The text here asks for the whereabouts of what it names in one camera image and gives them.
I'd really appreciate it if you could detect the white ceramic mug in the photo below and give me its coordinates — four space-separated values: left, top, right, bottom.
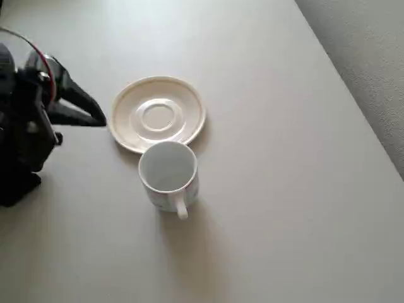
138 141 199 220

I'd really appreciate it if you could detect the white saucer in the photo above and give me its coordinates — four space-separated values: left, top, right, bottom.
107 75 208 155

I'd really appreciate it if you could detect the red cable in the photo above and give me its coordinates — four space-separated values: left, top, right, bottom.
31 47 58 102

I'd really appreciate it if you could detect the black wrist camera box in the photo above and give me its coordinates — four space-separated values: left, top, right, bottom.
12 91 64 173

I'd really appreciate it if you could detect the black cable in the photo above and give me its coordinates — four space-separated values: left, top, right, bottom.
0 27 36 49

